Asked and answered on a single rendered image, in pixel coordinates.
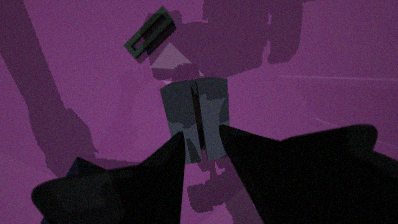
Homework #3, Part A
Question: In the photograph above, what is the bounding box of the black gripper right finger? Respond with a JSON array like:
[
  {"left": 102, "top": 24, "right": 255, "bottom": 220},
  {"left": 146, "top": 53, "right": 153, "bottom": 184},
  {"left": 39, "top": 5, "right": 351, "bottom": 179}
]
[{"left": 219, "top": 124, "right": 378, "bottom": 224}]

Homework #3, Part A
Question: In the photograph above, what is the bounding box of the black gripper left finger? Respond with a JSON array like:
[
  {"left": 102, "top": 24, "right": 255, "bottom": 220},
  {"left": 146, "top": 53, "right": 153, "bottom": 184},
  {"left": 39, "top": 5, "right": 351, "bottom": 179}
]
[{"left": 31, "top": 131, "right": 186, "bottom": 224}]

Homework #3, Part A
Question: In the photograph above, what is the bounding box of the dark green rectangular frame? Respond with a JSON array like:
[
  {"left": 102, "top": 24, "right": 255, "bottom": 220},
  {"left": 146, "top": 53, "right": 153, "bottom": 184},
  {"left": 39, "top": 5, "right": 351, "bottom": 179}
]
[{"left": 124, "top": 6, "right": 174, "bottom": 58}]

